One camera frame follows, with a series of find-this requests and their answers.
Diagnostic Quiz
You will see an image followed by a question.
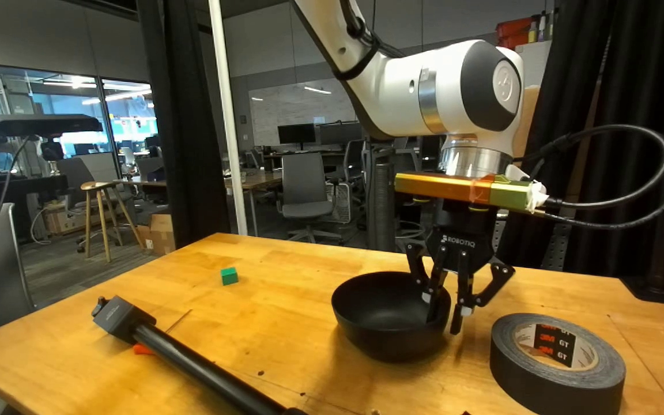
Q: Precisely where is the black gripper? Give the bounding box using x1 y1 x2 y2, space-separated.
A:
405 204 515 334

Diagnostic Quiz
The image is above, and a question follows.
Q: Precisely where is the black bowl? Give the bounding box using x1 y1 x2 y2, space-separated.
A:
332 273 451 361

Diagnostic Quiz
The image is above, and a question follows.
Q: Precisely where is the green cube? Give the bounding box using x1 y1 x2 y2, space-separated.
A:
221 267 239 285

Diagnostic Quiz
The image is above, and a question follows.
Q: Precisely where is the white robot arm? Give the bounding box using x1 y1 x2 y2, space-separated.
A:
293 0 547 315

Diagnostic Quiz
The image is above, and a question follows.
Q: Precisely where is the black tape roll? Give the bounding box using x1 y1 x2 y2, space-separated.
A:
489 313 627 415

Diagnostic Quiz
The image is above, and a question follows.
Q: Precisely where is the grey office chair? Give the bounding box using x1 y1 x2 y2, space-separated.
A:
280 152 337 243

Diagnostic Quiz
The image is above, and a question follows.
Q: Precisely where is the black curtain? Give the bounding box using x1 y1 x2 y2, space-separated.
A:
498 0 664 302

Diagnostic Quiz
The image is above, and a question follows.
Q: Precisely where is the wooden stool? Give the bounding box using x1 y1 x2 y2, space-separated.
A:
80 180 142 258

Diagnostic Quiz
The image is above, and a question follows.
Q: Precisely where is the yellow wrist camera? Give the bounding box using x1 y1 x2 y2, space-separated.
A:
395 174 548 213

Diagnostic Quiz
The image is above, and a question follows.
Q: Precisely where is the black camera stand bar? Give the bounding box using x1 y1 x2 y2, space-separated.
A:
93 298 304 415

